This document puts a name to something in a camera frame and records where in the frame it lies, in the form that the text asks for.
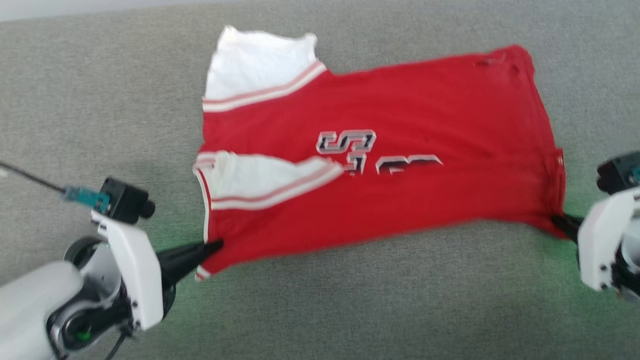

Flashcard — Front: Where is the red and white jersey shirt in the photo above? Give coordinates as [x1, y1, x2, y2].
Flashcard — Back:
[192, 25, 569, 282]

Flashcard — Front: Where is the grey fabric sofa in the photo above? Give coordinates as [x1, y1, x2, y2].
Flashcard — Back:
[0, 0, 640, 360]

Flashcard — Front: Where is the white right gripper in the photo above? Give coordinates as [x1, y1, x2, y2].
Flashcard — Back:
[549, 187, 640, 294]

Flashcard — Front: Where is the thin black camera cable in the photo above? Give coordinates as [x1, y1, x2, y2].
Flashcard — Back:
[0, 160, 111, 214]

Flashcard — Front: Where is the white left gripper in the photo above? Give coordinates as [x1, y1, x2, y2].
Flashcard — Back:
[91, 210, 225, 332]

